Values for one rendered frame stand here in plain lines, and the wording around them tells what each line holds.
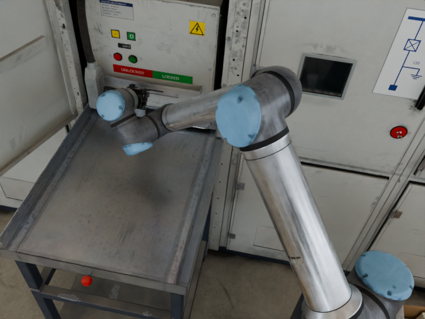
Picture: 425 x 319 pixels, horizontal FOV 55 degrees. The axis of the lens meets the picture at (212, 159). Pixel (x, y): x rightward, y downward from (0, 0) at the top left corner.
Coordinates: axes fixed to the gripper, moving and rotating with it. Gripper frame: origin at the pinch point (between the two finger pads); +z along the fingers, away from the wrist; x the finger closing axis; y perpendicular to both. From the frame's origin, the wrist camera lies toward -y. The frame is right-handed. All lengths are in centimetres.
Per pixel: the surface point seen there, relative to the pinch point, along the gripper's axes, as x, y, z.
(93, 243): -44, 3, -42
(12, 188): -68, -76, 39
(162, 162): -24.1, 14.8, -7.3
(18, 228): -44, -23, -43
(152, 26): 26.0, 5.7, -9.0
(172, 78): 8.1, 13.0, 1.3
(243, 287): -97, 56, 35
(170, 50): 18.3, 12.1, -4.6
